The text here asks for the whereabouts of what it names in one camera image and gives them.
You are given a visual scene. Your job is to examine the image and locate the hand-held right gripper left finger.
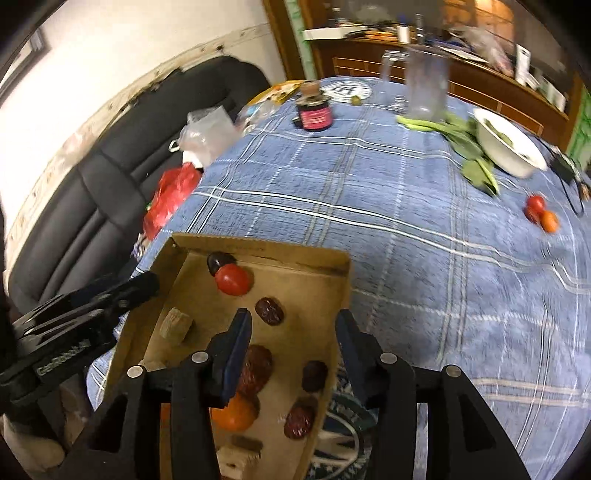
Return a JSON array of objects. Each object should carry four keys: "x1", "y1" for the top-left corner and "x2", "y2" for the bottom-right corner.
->
[{"x1": 65, "y1": 308, "x2": 253, "y2": 480}]

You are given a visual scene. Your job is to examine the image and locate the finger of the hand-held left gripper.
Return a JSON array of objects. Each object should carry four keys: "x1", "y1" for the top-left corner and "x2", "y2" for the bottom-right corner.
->
[
  {"x1": 65, "y1": 271, "x2": 160, "y2": 312},
  {"x1": 11, "y1": 295, "x2": 125, "y2": 340}
]

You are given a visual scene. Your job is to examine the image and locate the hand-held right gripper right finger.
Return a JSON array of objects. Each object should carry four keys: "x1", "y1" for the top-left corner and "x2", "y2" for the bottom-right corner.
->
[{"x1": 335, "y1": 309, "x2": 532, "y2": 480}]

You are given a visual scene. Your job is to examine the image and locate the large wrinkled red date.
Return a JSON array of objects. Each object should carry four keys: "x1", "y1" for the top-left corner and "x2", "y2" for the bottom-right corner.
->
[{"x1": 238, "y1": 344, "x2": 274, "y2": 398}]

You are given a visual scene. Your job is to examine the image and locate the round dark red date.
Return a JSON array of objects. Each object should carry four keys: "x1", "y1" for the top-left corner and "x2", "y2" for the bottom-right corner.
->
[{"x1": 302, "y1": 360, "x2": 329, "y2": 393}]

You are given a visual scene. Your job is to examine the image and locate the small dark red date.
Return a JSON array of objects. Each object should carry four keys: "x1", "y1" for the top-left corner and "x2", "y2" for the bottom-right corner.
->
[{"x1": 256, "y1": 297, "x2": 284, "y2": 326}]

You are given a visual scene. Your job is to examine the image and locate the oval red date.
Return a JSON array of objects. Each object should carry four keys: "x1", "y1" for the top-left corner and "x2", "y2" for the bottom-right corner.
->
[{"x1": 283, "y1": 405, "x2": 317, "y2": 439}]

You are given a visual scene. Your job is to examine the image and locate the brown cardboard box tray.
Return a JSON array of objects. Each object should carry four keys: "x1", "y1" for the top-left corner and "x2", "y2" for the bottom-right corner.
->
[{"x1": 104, "y1": 233, "x2": 352, "y2": 480}]

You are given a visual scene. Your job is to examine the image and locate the dark purple plum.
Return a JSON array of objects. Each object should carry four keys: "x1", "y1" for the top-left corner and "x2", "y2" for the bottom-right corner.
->
[{"x1": 206, "y1": 251, "x2": 237, "y2": 277}]

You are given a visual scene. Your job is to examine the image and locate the brown-topped white chunk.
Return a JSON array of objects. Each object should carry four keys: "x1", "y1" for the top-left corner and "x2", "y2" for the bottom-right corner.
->
[{"x1": 217, "y1": 435, "x2": 263, "y2": 480}]

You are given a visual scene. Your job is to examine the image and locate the red plastic bag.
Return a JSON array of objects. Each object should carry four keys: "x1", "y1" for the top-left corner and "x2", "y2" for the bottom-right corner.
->
[{"x1": 143, "y1": 162, "x2": 203, "y2": 241}]

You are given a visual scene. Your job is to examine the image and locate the black leather sofa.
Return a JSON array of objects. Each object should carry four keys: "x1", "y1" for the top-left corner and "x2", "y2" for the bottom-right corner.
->
[{"x1": 4, "y1": 56, "x2": 271, "y2": 319}]

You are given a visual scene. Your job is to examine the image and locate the blue plaid tablecloth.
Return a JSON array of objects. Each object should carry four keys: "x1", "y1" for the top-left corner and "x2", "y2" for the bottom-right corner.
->
[{"x1": 88, "y1": 76, "x2": 591, "y2": 480}]

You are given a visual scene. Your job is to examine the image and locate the clear plastic bag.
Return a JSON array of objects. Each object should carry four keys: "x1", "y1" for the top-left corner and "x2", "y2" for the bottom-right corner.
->
[{"x1": 168, "y1": 105, "x2": 242, "y2": 168}]

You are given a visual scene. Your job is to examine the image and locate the green leafy vegetable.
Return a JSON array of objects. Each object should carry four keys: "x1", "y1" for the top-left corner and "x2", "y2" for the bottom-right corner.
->
[{"x1": 397, "y1": 113, "x2": 502, "y2": 197}]

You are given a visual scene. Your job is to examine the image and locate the yellow snack packet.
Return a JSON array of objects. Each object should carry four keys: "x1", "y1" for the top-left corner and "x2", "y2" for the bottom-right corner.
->
[{"x1": 260, "y1": 80, "x2": 306, "y2": 105}]

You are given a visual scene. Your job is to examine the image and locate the dark bottle with pink label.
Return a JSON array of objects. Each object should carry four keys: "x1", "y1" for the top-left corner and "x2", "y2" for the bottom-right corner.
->
[{"x1": 294, "y1": 80, "x2": 334, "y2": 134}]

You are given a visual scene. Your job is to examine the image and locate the white bowl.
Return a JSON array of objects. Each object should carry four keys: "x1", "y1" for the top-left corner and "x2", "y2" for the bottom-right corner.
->
[{"x1": 473, "y1": 107, "x2": 548, "y2": 178}]

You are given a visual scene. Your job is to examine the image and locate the green leaves in bowl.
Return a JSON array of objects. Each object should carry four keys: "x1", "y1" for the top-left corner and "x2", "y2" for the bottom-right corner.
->
[{"x1": 482, "y1": 119, "x2": 532, "y2": 160}]

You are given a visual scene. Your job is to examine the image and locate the black power adapter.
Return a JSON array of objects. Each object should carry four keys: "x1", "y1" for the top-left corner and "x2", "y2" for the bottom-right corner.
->
[{"x1": 551, "y1": 152, "x2": 579, "y2": 184}]

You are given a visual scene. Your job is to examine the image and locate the bamboo painted panel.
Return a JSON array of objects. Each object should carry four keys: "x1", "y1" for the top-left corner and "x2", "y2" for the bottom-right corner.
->
[{"x1": 284, "y1": 0, "x2": 315, "y2": 80}]

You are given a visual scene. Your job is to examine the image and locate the clear glass mug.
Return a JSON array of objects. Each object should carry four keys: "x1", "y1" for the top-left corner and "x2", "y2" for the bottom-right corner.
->
[{"x1": 380, "y1": 50, "x2": 410, "y2": 85}]

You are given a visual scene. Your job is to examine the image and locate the wooden cabinet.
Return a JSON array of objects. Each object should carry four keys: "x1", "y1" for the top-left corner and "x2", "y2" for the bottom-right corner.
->
[{"x1": 263, "y1": 0, "x2": 591, "y2": 149}]

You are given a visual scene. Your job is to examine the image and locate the white flat tray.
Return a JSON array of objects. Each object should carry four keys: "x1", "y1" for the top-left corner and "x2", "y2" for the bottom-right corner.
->
[{"x1": 302, "y1": 27, "x2": 369, "y2": 42}]

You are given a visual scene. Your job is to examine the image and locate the row of books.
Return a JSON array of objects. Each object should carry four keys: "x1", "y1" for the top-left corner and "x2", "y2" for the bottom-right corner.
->
[{"x1": 531, "y1": 68, "x2": 570, "y2": 112}]

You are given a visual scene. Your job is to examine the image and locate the white and blue box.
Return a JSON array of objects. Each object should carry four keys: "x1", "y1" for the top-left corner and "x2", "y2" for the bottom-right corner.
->
[{"x1": 514, "y1": 44, "x2": 533, "y2": 87}]

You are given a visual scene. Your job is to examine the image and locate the pink plastic bag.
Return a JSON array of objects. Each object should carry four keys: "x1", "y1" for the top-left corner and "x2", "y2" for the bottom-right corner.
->
[{"x1": 450, "y1": 24, "x2": 516, "y2": 77}]

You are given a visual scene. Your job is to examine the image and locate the dark window frame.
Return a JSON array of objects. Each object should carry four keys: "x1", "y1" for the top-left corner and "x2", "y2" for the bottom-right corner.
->
[{"x1": 0, "y1": 27, "x2": 49, "y2": 95}]

